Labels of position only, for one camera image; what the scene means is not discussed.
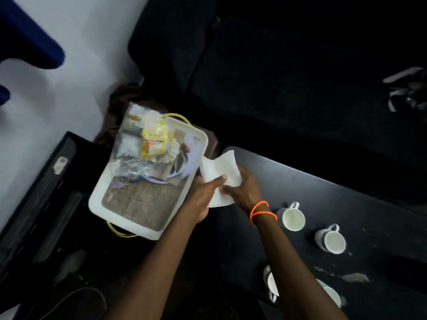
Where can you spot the black and white bundle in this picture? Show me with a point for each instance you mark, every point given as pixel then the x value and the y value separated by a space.
pixel 405 89

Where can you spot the black sofa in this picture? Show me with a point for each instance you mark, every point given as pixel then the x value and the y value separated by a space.
pixel 283 73

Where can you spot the person's right hand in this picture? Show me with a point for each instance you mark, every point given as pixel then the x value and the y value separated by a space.
pixel 247 194

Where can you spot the white paper napkin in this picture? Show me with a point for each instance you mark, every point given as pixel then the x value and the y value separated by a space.
pixel 218 171

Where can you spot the clear plastic bag of sachets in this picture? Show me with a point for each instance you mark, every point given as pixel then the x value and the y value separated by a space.
pixel 133 153

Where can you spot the yellow sachet packet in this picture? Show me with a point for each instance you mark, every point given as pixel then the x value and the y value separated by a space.
pixel 154 139

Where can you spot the person's left hand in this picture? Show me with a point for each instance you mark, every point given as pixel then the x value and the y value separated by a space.
pixel 200 199

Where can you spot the person's right forearm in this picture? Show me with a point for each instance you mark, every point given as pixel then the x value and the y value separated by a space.
pixel 293 273

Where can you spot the person's left thumb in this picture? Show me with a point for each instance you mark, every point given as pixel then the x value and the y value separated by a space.
pixel 215 182

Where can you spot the white ceramic mug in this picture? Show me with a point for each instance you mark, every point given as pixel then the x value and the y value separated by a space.
pixel 333 242
pixel 293 219
pixel 272 283
pixel 332 294

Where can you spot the black flat box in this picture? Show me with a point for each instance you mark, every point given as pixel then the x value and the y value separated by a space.
pixel 43 203

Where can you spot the person's left forearm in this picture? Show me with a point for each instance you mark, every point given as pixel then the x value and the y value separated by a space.
pixel 156 273

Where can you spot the blue chair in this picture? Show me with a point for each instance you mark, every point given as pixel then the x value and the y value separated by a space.
pixel 23 39

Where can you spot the person's right thumb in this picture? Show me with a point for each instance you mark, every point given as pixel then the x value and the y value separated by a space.
pixel 229 190

